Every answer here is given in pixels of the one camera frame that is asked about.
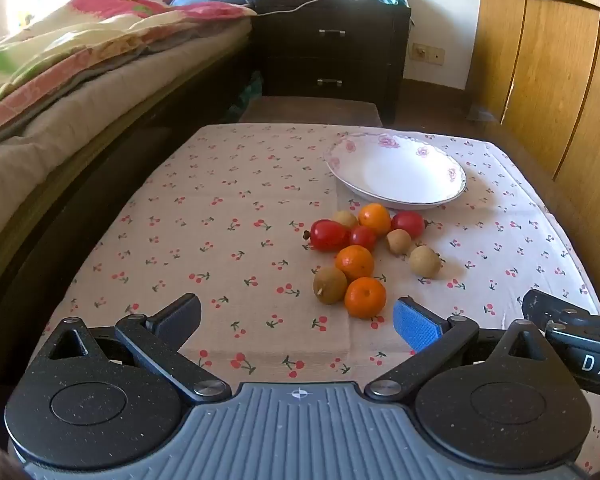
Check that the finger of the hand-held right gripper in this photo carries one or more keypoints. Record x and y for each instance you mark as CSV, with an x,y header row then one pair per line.
x,y
555,310

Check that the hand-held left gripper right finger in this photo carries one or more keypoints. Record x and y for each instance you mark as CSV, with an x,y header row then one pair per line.
x,y
417,322

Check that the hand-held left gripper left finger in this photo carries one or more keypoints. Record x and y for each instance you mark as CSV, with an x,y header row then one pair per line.
x,y
177,315

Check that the orange mandarin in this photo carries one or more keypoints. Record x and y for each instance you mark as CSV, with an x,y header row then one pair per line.
x,y
375,218
354,262
365,298

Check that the small red tomato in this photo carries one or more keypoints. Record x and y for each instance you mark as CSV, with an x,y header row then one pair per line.
x,y
408,224
363,237

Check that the large red tomato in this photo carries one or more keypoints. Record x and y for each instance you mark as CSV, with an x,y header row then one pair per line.
x,y
328,235

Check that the white floral plate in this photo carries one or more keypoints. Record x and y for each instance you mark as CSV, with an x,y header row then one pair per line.
x,y
400,175

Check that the cherry print tablecloth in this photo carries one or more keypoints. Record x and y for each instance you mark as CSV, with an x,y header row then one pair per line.
x,y
230,210

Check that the beige mattress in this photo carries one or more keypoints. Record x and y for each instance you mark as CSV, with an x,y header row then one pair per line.
x,y
55,130

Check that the light wooden wardrobe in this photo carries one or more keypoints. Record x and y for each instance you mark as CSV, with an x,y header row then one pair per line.
x,y
555,85

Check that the green bag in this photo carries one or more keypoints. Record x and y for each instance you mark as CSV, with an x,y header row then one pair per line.
x,y
247,97

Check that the brown stool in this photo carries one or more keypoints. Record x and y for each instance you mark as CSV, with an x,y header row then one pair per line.
x,y
310,110

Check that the dark wooden nightstand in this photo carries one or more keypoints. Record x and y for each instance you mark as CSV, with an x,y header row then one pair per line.
x,y
330,60

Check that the floral quilt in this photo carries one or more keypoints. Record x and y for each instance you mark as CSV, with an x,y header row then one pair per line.
x,y
80,35

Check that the beige wall outlet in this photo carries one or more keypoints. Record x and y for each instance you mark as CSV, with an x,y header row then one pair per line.
x,y
427,53

